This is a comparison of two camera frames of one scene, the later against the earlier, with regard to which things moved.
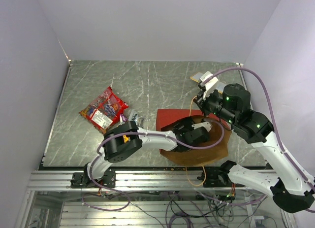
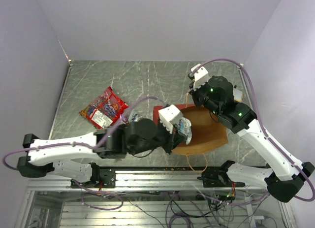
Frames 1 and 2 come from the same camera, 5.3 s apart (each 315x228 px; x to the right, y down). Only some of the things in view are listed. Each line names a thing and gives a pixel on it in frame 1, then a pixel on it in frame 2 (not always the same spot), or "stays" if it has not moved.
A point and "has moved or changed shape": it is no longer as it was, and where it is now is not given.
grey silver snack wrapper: x=133 y=116 stays
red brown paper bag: x=166 y=120 has moved or changed shape
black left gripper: x=187 y=123 -> x=173 y=140
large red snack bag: x=105 y=110 stays
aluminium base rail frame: x=149 y=199 stays
